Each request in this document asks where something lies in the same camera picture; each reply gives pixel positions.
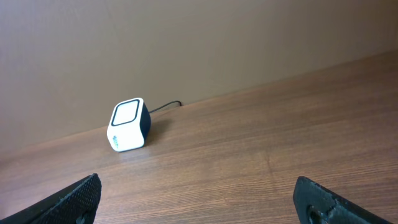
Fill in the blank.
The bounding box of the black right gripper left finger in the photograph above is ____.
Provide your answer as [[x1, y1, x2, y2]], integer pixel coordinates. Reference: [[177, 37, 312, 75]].
[[1, 173, 102, 224]]

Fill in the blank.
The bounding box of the black scanner cable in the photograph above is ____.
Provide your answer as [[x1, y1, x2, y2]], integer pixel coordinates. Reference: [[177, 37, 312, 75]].
[[148, 100, 183, 114]]

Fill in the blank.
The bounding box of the white barcode scanner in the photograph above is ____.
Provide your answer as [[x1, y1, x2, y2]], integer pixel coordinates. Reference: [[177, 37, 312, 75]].
[[106, 98, 151, 152]]

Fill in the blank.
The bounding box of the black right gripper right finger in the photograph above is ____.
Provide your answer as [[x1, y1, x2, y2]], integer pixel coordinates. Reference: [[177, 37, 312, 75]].
[[293, 176, 391, 224]]

